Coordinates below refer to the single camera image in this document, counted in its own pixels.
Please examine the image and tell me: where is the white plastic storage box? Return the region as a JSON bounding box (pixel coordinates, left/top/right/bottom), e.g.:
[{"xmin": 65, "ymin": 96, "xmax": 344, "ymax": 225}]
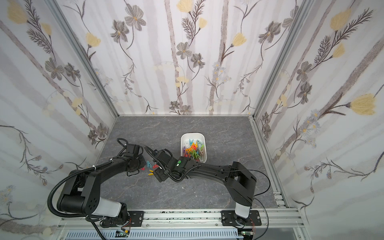
[{"xmin": 181, "ymin": 133, "xmax": 208, "ymax": 163}]

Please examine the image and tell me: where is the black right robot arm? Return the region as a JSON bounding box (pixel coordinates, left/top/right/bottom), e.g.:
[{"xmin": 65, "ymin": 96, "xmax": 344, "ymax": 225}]
[{"xmin": 145, "ymin": 146, "xmax": 271, "ymax": 220}]

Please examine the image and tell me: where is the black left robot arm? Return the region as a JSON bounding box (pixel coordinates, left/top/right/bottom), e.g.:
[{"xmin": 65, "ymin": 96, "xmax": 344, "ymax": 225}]
[{"xmin": 47, "ymin": 144, "xmax": 146, "ymax": 225}]

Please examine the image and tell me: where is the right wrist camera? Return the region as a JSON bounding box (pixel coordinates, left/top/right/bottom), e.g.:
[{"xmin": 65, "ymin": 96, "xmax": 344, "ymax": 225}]
[{"xmin": 156, "ymin": 149, "xmax": 173, "ymax": 165}]

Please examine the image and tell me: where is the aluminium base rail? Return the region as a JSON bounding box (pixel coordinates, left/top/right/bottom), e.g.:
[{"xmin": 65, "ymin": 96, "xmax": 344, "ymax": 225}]
[{"xmin": 53, "ymin": 209, "xmax": 310, "ymax": 240}]

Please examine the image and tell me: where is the aluminium corner post left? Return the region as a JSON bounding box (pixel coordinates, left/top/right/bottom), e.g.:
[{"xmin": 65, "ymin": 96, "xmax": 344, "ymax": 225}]
[{"xmin": 45, "ymin": 0, "xmax": 119, "ymax": 119}]

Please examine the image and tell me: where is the aluminium corner post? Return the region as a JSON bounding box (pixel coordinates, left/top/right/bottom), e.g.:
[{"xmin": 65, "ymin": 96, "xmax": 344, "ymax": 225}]
[
  {"xmin": 250, "ymin": 1, "xmax": 314, "ymax": 120},
  {"xmin": 45, "ymin": 0, "xmax": 119, "ymax": 119}
]

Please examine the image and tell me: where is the aluminium corner post right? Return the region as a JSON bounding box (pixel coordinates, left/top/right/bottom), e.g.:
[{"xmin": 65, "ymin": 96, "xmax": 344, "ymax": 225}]
[{"xmin": 250, "ymin": 1, "xmax": 314, "ymax": 120}]

